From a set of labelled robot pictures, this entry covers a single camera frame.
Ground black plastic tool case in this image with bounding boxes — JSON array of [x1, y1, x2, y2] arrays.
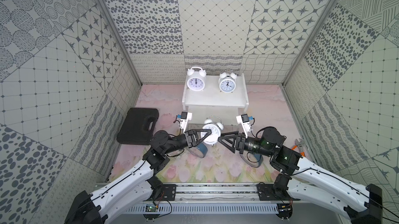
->
[[116, 108, 159, 146]]

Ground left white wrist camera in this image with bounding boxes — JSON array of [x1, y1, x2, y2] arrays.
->
[[176, 112, 192, 132]]

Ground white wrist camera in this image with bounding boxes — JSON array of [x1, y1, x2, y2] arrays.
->
[[176, 112, 192, 132], [236, 114, 254, 138]]

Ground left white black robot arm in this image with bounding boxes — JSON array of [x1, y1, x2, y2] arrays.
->
[[64, 129, 212, 224]]

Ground blue round alarm clock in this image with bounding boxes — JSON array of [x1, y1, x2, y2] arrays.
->
[[240, 152, 264, 168], [188, 143, 208, 158]]

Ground white two-tier shelf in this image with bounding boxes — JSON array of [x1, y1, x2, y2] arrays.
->
[[182, 74, 249, 126]]

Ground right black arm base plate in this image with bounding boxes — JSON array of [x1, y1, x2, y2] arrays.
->
[[256, 182, 299, 202]]

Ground white twin-bell alarm clock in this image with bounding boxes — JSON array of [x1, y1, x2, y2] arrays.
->
[[186, 66, 207, 92], [219, 69, 238, 93], [202, 115, 224, 146]]

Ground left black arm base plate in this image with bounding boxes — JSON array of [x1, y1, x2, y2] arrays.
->
[[149, 184, 177, 201]]

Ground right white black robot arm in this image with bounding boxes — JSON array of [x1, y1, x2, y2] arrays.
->
[[218, 126, 383, 224]]

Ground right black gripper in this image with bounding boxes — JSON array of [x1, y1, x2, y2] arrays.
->
[[218, 130, 274, 158]]

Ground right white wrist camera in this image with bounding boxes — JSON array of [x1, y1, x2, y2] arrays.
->
[[236, 114, 254, 138]]

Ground orange handled pliers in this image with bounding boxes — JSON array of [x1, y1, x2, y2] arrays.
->
[[292, 138, 305, 156]]

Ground white perforated cable duct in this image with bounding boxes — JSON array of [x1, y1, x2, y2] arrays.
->
[[126, 203, 278, 215]]

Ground aluminium mounting rail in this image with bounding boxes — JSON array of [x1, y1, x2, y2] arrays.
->
[[93, 182, 344, 205]]

